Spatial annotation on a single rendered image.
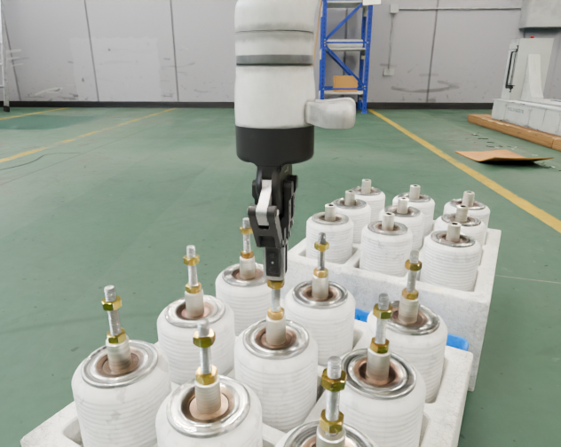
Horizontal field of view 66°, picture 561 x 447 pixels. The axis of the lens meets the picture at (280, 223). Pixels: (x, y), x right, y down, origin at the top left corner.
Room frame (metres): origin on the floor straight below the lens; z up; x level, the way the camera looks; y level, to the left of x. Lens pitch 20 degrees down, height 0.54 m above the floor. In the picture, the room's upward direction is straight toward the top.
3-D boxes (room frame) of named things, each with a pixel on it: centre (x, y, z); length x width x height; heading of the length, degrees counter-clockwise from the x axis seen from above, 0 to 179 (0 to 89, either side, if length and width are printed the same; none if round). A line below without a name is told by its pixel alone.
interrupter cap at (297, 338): (0.42, 0.01, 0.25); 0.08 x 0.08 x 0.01
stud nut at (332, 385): (0.26, -0.04, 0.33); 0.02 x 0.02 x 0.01; 42
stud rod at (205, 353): (0.31, 0.07, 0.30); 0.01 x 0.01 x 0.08
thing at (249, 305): (0.58, 0.05, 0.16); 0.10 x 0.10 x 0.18
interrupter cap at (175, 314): (0.48, 0.11, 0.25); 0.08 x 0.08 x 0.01
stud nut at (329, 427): (0.26, -0.04, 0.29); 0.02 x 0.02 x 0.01; 42
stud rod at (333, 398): (0.26, -0.04, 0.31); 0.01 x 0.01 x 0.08
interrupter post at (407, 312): (0.46, -0.16, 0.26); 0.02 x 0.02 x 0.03
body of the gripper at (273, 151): (0.42, 0.01, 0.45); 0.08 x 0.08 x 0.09
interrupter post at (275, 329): (0.42, 0.01, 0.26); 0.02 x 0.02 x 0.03
